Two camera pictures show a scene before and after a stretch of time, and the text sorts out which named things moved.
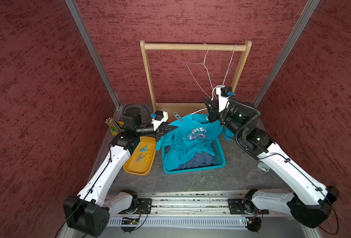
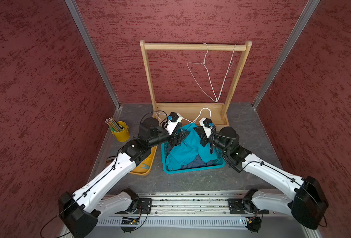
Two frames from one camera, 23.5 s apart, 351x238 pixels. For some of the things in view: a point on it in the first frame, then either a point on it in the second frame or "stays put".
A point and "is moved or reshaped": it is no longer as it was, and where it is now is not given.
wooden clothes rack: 161,109 stays put
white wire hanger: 211,97 → 156,113
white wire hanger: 230,65 stays put
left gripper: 160,132 → 175,140
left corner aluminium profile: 92,48 stays put
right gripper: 214,110 → 202,135
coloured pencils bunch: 112,123 stays put
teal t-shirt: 193,133 is moved or reshaped
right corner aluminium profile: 287,51 stays put
